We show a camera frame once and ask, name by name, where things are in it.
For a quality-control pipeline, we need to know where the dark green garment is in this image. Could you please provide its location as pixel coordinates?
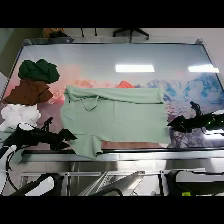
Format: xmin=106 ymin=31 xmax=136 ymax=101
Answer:
xmin=17 ymin=58 xmax=61 ymax=85

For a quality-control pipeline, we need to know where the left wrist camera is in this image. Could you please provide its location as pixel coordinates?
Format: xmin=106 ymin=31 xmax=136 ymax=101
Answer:
xmin=40 ymin=116 xmax=55 ymax=134

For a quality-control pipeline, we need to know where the brown garment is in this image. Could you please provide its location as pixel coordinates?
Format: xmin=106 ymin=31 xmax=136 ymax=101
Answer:
xmin=2 ymin=78 xmax=54 ymax=107

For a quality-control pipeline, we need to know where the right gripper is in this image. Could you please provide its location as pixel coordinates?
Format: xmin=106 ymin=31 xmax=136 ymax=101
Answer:
xmin=167 ymin=115 xmax=205 ymax=134

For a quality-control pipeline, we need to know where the silver frame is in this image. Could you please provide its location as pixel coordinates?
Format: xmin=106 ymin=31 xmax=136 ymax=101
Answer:
xmin=0 ymin=35 xmax=224 ymax=197

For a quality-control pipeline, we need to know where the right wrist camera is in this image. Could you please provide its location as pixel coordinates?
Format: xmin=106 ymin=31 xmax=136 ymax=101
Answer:
xmin=189 ymin=100 xmax=204 ymax=118

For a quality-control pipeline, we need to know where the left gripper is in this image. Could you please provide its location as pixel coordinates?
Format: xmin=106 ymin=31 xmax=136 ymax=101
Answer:
xmin=49 ymin=128 xmax=79 ymax=151

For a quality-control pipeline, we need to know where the black cable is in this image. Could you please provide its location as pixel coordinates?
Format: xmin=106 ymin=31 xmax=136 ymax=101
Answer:
xmin=4 ymin=146 xmax=22 ymax=193

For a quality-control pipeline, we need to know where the black office chair base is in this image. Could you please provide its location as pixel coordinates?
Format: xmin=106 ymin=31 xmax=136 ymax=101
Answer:
xmin=112 ymin=27 xmax=151 ymax=38

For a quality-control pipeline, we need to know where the white garment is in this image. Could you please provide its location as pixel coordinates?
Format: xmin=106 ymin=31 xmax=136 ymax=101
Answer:
xmin=0 ymin=103 xmax=42 ymax=132

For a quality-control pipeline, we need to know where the light green polo shirt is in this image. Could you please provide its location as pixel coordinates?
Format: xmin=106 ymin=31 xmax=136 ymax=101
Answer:
xmin=60 ymin=85 xmax=172 ymax=161

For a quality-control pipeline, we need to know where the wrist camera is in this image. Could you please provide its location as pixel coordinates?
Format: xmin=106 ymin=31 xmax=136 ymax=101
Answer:
xmin=189 ymin=100 xmax=204 ymax=118
xmin=40 ymin=116 xmax=55 ymax=134

